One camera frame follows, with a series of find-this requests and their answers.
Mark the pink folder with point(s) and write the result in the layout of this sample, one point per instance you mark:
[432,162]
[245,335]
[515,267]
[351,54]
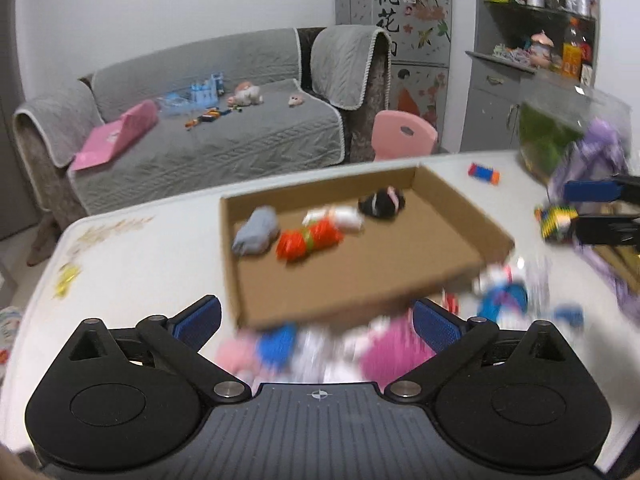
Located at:
[115,137]

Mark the small white plush toy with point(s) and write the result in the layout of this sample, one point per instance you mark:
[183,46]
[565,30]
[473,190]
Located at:
[500,275]

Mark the blue toy castle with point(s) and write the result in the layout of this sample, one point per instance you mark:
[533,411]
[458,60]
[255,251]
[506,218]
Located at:
[206,91]

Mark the pink plastic chair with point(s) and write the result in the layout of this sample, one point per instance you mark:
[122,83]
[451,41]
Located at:
[402,135]

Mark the white desktop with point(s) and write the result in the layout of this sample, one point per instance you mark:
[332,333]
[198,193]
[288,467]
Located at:
[150,270]

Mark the blue ribbed sock bundle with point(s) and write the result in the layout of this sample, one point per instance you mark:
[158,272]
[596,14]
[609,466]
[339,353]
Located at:
[502,302]

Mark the yellow wrapper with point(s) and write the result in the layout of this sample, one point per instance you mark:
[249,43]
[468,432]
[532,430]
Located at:
[67,280]

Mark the short silver can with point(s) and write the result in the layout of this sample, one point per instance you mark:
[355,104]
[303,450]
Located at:
[579,0]

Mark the grey rolled sock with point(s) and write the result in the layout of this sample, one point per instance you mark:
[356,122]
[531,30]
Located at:
[255,232]

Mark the white bundle with orange end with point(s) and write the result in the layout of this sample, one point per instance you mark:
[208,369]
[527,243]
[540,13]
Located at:
[345,219]

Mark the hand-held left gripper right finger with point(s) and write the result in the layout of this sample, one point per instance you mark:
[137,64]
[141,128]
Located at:
[435,326]

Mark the glass jar with green contents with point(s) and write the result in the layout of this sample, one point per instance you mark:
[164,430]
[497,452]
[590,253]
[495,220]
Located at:
[550,130]

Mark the small pink toy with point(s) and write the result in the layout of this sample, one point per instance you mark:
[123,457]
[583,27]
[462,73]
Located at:
[296,99]

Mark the clear plastic packaging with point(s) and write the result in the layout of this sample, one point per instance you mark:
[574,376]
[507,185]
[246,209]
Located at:
[175,104]

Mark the black pink sock bundle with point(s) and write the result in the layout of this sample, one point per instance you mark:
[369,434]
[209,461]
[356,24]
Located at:
[380,202]

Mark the grey covered sofa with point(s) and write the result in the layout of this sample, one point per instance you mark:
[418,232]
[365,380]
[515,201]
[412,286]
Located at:
[225,150]

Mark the white pink plush toy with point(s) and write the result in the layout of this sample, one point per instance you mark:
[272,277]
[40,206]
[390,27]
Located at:
[246,94]

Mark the pink doll figure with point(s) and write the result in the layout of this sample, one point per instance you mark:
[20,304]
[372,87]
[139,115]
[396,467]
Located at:
[540,50]

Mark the brown cardboard box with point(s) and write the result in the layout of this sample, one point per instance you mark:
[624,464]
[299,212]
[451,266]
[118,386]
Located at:
[375,260]

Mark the blue orange foam dart toy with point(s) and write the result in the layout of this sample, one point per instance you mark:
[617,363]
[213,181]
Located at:
[484,172]

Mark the flower patterned fridge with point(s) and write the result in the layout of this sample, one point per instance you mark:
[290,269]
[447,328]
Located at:
[420,35]

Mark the dark wooden door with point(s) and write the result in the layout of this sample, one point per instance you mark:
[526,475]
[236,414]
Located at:
[12,110]

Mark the grey shelf cabinet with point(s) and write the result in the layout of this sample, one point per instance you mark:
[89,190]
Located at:
[492,100]

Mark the magenta fluffy slippers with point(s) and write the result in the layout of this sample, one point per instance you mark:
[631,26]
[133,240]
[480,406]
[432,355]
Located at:
[385,360]

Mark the colourful bead cube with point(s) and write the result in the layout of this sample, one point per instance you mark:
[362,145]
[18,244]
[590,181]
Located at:
[555,222]

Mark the orange drink bottle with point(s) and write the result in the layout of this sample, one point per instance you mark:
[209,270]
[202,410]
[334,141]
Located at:
[572,52]

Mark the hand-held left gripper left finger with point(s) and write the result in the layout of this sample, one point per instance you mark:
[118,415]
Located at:
[197,319]

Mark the orange black toy gun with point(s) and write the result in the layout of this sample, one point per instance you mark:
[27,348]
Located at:
[210,117]

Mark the orange rolled sock bundle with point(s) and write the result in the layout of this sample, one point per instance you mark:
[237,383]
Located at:
[300,245]

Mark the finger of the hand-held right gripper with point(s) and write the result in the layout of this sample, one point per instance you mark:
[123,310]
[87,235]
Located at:
[607,231]
[592,191]

